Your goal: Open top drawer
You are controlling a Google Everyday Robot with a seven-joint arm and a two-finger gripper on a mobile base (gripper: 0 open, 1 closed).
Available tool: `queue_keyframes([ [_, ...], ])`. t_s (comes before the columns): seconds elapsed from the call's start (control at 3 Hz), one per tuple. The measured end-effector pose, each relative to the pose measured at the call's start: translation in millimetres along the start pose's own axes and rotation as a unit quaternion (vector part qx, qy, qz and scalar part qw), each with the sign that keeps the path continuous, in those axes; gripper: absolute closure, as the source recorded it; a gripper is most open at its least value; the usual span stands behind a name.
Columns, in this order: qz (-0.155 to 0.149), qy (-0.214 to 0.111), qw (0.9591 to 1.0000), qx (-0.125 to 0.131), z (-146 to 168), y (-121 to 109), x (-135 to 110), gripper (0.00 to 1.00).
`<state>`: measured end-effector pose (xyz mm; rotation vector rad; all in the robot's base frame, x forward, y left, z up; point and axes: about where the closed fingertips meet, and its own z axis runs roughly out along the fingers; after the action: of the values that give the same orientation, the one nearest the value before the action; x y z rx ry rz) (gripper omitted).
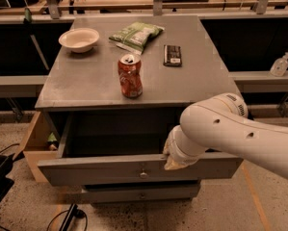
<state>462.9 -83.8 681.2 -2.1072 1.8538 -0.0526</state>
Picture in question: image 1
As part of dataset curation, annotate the grey bottom drawer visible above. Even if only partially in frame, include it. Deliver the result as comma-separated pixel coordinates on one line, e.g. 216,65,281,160
65,180,201,205

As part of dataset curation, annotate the black chocolate bar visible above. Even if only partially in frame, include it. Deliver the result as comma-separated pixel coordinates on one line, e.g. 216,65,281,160
163,45,182,67

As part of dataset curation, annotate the green chip bag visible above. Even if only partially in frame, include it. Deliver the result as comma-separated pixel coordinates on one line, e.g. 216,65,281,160
109,22,165,55

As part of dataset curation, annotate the grey drawer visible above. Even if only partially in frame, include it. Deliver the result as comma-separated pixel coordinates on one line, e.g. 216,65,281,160
38,108,242,186
65,180,201,205

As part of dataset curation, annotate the white bowl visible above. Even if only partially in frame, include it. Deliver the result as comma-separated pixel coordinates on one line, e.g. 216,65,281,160
59,28,99,53

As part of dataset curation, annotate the grey drawer cabinet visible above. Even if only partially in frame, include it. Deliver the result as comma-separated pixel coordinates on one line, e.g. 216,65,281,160
34,14,245,205

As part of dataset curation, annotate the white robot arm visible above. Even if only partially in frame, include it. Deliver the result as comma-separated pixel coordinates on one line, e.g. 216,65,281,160
164,93,288,180

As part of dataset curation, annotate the grey top drawer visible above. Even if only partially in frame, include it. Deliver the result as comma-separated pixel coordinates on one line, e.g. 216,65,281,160
38,108,242,186

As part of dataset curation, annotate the red soda can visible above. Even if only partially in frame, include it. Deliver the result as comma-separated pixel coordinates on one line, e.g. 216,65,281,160
118,54,143,98

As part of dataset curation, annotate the clear sanitizer bottle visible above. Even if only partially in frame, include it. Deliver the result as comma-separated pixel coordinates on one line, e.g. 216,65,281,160
270,52,288,77

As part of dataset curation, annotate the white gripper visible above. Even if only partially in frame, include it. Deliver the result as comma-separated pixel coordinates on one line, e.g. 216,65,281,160
163,125,207,170

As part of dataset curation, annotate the wooden box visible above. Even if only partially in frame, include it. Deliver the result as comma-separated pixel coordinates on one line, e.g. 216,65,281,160
13,112,57,183

